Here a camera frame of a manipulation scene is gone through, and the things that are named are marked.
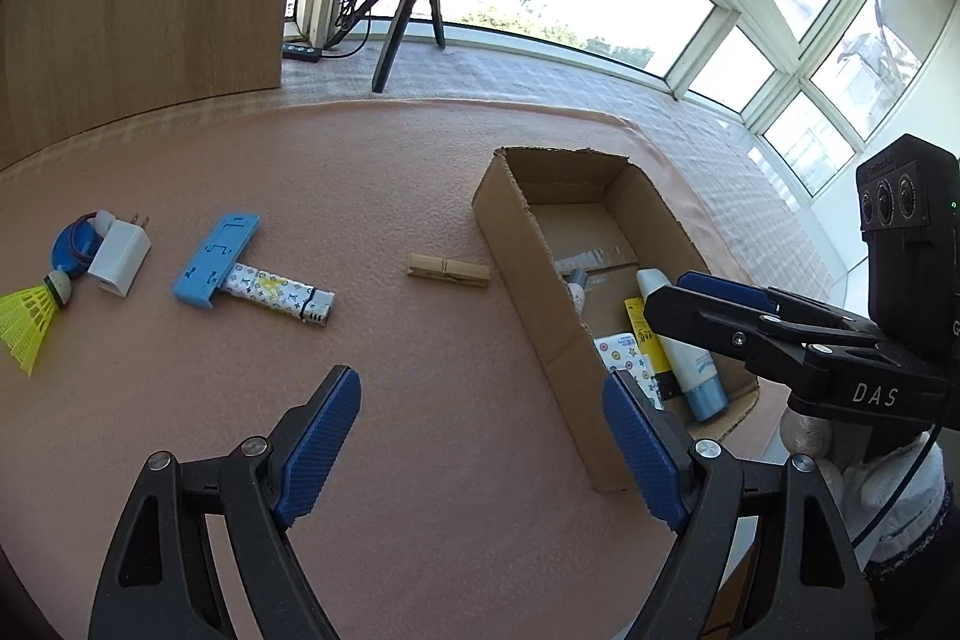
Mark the star print tissue packet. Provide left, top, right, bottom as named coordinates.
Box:
left=592, top=332, right=665, bottom=408

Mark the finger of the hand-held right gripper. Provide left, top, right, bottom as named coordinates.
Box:
left=645, top=284, right=871, bottom=386
left=679, top=271, right=878, bottom=348

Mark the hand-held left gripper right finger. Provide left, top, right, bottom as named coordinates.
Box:
left=602, top=368, right=878, bottom=640

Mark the white charger plug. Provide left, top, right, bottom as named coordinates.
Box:
left=86, top=211, right=152, bottom=298

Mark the blue plastic phone stand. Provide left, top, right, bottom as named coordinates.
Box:
left=172, top=212, right=261, bottom=310

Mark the blue round disc with wires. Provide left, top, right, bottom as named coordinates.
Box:
left=51, top=211, right=117, bottom=281

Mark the pink felt mat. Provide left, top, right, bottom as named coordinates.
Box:
left=0, top=98, right=758, bottom=640

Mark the wooden clothespin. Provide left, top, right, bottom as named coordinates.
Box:
left=406, top=254, right=491, bottom=289

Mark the white tube with blue cap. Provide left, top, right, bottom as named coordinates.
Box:
left=636, top=269, right=727, bottom=422

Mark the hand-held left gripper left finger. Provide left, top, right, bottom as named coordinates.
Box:
left=88, top=365, right=362, bottom=640

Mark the cardboard box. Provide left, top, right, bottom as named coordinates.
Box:
left=471, top=146, right=760, bottom=493

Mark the white patterned lighter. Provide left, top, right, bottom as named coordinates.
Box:
left=217, top=263, right=336, bottom=327

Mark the yellow plastic shuttlecock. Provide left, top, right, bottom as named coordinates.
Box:
left=0, top=271, right=74, bottom=377

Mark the person's right hand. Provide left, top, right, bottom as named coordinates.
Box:
left=780, top=407, right=946, bottom=566

